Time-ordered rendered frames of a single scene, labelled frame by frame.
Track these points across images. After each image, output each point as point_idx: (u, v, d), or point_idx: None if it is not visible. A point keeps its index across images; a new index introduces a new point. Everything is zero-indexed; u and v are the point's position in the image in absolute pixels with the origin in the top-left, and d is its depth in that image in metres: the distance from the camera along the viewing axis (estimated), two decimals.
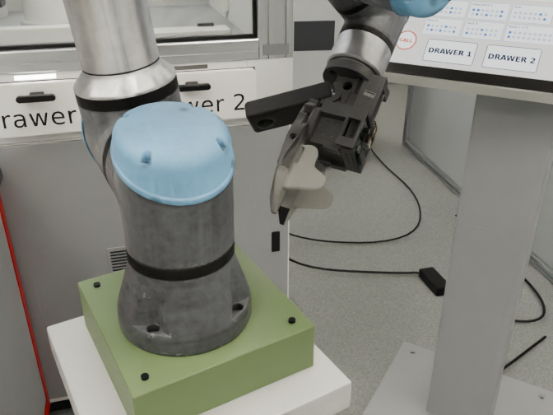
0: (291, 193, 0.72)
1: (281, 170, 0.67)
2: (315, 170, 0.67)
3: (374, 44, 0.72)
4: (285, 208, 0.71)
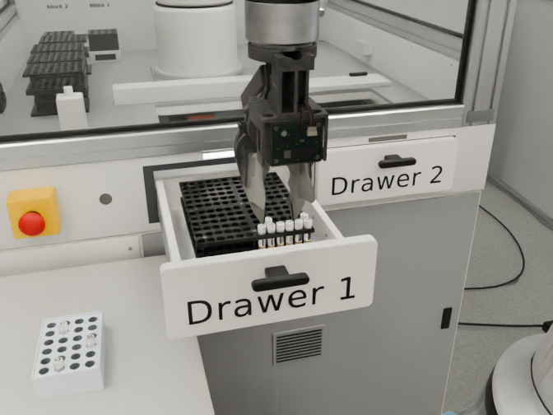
0: (290, 186, 0.69)
1: (243, 187, 0.67)
2: (259, 187, 0.64)
3: (257, 16, 0.55)
4: (290, 202, 0.69)
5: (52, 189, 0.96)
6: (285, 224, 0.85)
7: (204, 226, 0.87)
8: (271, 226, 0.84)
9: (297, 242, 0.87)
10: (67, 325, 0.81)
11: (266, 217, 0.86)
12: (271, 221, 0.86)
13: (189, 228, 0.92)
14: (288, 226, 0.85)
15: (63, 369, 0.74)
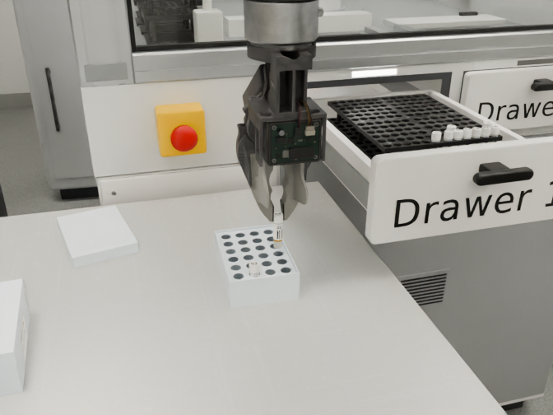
0: (283, 187, 0.68)
1: (249, 187, 0.68)
2: (263, 187, 0.64)
3: (256, 16, 0.55)
4: (281, 203, 0.69)
5: (200, 104, 0.89)
6: (473, 130, 0.79)
7: (382, 134, 0.80)
8: (459, 131, 0.78)
9: None
10: (440, 138, 0.77)
11: (448, 124, 0.80)
12: (456, 128, 0.80)
13: (355, 142, 0.85)
14: (476, 132, 0.78)
15: (258, 275, 0.68)
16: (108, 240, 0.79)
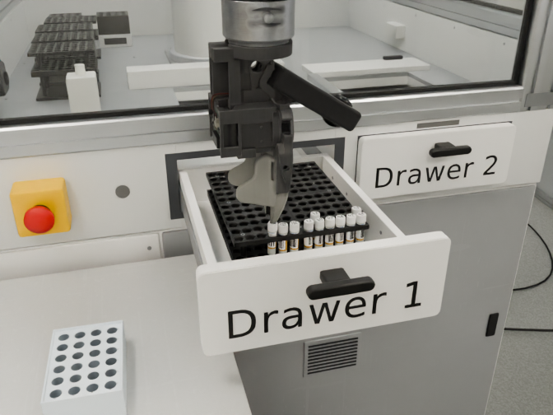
0: None
1: None
2: (239, 166, 0.69)
3: None
4: None
5: (62, 180, 0.83)
6: (336, 219, 0.73)
7: (240, 221, 0.74)
8: (319, 221, 0.72)
9: (349, 240, 0.74)
10: (299, 229, 0.72)
11: (313, 212, 0.74)
12: (319, 216, 0.74)
13: (220, 224, 0.80)
14: (340, 221, 0.73)
15: (272, 235, 0.71)
16: None
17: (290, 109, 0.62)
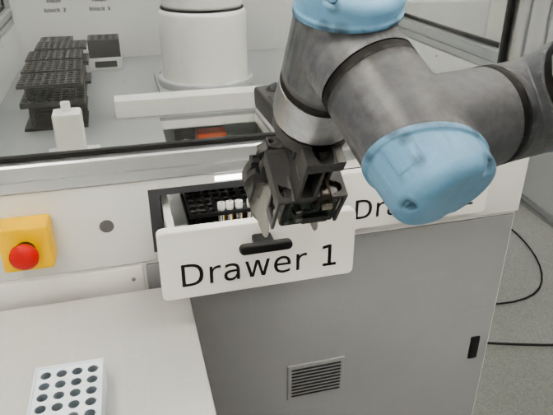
0: None
1: (248, 198, 0.66)
2: (264, 219, 0.63)
3: (292, 117, 0.47)
4: None
5: (47, 217, 0.86)
6: None
7: (197, 200, 0.93)
8: None
9: None
10: (242, 205, 0.91)
11: None
12: None
13: (183, 203, 0.99)
14: None
15: None
16: None
17: None
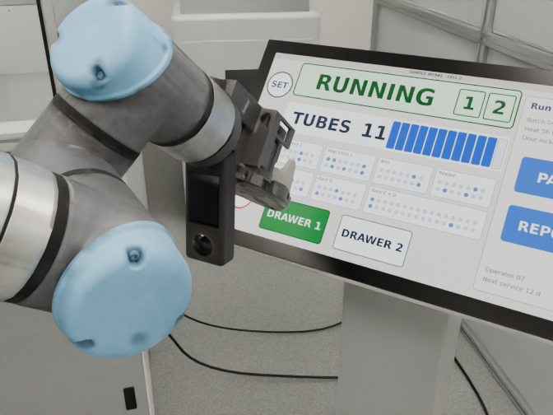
0: None
1: (289, 203, 0.66)
2: (287, 168, 0.65)
3: (220, 93, 0.49)
4: None
5: None
6: None
7: None
8: None
9: None
10: None
11: None
12: None
13: None
14: None
15: None
16: None
17: None
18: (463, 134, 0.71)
